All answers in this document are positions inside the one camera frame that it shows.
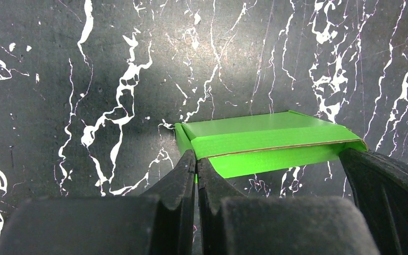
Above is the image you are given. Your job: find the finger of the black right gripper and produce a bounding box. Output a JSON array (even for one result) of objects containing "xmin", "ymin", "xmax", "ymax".
[{"xmin": 338, "ymin": 148, "xmax": 408, "ymax": 254}]

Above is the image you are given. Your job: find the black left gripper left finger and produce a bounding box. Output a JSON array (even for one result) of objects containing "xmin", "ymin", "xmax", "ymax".
[{"xmin": 0, "ymin": 150, "xmax": 196, "ymax": 254}]

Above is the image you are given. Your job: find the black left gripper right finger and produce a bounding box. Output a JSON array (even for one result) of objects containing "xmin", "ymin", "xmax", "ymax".
[{"xmin": 196, "ymin": 158, "xmax": 379, "ymax": 254}]

